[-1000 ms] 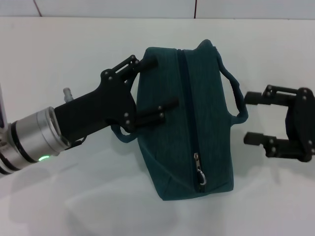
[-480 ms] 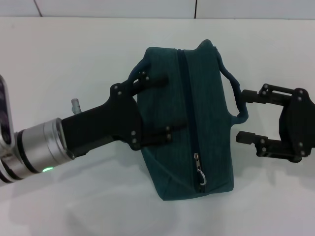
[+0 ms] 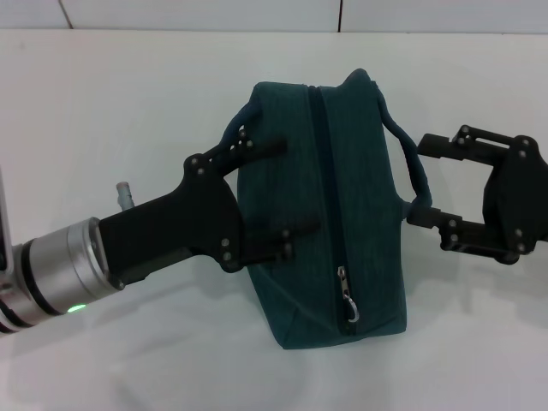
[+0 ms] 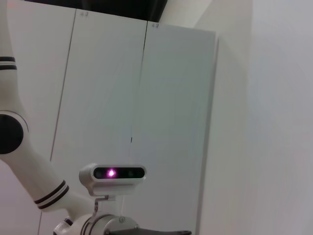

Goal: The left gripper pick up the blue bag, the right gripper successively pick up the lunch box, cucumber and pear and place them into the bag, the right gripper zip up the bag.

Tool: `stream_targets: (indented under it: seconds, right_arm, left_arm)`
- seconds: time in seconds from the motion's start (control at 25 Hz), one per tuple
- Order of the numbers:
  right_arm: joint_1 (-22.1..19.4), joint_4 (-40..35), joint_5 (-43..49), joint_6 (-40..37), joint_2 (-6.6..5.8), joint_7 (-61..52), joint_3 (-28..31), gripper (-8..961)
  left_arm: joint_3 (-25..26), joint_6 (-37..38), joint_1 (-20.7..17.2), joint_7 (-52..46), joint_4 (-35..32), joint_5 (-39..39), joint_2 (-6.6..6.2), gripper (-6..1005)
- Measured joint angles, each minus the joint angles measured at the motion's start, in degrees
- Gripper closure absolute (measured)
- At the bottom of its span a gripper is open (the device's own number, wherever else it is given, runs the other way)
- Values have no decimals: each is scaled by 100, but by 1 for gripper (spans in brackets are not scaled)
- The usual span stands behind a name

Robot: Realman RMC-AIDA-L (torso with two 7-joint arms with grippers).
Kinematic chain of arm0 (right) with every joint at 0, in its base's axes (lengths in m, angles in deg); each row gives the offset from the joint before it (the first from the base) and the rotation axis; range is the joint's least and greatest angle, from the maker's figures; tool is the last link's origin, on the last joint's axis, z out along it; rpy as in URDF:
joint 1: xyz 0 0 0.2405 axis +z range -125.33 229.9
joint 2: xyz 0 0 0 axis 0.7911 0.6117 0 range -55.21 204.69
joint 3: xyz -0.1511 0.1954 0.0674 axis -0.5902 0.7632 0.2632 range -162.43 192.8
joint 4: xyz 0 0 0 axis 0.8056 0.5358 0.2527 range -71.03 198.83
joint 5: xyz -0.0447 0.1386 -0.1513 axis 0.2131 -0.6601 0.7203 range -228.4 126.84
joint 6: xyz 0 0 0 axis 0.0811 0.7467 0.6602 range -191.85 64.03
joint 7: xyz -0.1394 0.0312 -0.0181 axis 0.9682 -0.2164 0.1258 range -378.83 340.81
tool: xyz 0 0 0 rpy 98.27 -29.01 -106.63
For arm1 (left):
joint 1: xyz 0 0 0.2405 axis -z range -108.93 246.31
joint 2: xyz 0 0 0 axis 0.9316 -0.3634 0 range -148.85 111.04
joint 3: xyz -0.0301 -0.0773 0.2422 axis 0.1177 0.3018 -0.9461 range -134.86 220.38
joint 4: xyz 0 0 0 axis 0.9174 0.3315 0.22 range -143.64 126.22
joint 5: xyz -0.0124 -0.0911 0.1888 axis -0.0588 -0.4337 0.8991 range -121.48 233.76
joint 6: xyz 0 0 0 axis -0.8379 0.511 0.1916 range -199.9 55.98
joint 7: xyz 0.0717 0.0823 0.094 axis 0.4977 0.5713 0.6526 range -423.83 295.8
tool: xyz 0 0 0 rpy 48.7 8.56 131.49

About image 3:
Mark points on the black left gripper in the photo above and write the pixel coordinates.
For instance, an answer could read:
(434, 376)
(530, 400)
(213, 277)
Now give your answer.
(180, 227)

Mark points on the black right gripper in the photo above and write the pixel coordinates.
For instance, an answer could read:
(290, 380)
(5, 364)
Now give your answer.
(522, 201)

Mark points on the teal fabric lunch bag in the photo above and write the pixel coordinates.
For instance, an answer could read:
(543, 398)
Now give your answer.
(342, 214)

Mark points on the small silver left wrist stud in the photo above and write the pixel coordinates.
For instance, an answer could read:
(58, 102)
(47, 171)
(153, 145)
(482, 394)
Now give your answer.
(125, 196)

